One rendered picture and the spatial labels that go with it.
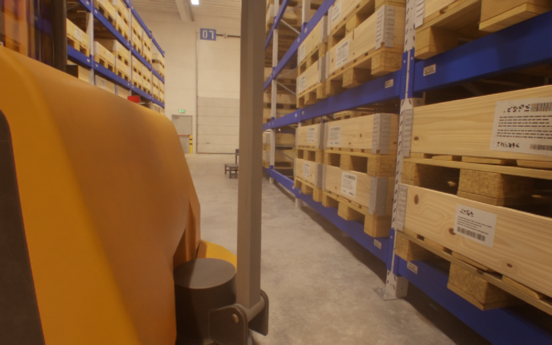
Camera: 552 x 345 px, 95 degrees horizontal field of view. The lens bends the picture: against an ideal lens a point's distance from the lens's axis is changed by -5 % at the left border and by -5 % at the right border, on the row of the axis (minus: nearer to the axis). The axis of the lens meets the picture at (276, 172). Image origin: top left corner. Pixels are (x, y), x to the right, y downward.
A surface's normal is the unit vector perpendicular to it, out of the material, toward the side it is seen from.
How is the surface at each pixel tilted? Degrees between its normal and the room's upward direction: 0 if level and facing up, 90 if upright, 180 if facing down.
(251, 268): 90
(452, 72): 90
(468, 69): 90
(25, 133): 90
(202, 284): 0
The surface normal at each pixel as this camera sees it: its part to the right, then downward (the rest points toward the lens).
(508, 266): -0.98, 0.00
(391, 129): 0.19, 0.11
